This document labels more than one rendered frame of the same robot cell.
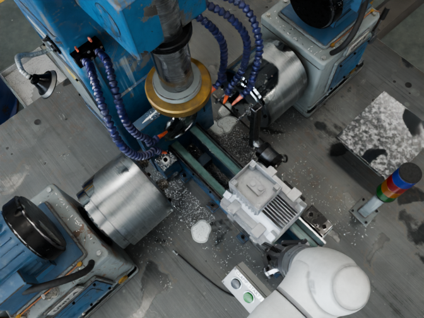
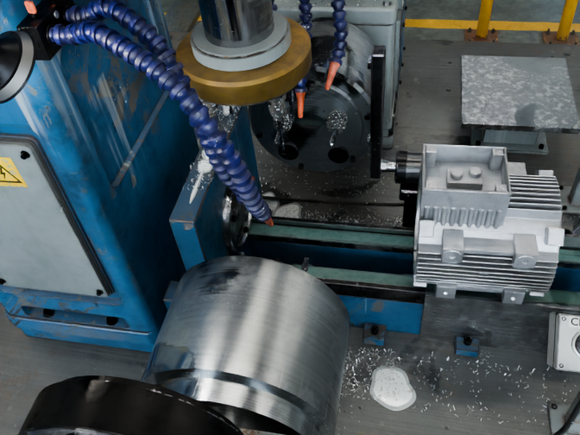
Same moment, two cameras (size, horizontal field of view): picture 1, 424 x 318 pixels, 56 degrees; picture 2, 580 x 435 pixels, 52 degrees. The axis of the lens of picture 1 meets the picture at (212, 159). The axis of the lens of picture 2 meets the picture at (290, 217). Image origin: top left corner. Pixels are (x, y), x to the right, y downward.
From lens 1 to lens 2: 0.69 m
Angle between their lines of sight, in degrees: 29
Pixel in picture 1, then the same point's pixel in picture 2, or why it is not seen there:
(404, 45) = not seen: hidden behind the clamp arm
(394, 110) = (494, 65)
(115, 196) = (247, 329)
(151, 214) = (332, 338)
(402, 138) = (537, 83)
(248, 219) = (494, 244)
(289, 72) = (357, 39)
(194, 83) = (278, 21)
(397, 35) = not seen: hidden behind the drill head
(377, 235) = not seen: outside the picture
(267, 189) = (483, 173)
